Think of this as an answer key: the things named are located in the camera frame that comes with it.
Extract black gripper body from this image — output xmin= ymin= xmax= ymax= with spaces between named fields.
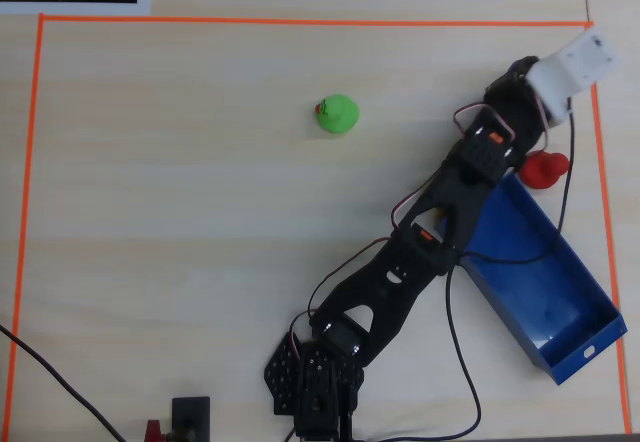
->
xmin=483 ymin=55 xmax=552 ymax=157

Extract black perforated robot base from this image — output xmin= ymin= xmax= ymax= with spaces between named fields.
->
xmin=263 ymin=331 xmax=366 ymax=442

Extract red rubber duck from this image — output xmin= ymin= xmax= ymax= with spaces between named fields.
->
xmin=517 ymin=150 xmax=571 ymax=191

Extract green rubber duck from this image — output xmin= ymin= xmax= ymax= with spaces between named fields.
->
xmin=313 ymin=93 xmax=361 ymax=136

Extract blue open box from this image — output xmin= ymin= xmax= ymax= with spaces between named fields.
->
xmin=462 ymin=171 xmax=629 ymax=387

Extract orange tape strip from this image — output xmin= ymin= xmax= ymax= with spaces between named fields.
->
xmin=584 ymin=21 xmax=632 ymax=436
xmin=4 ymin=14 xmax=46 ymax=442
xmin=38 ymin=13 xmax=595 ymax=28

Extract black table clamp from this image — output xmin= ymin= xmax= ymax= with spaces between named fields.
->
xmin=171 ymin=395 xmax=212 ymax=442

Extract white camera box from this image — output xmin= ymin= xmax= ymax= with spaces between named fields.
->
xmin=527 ymin=29 xmax=623 ymax=128

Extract black camera cable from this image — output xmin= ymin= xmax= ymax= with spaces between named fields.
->
xmin=344 ymin=109 xmax=576 ymax=442

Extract long black cable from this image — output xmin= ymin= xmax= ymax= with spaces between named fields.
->
xmin=0 ymin=324 xmax=126 ymax=442

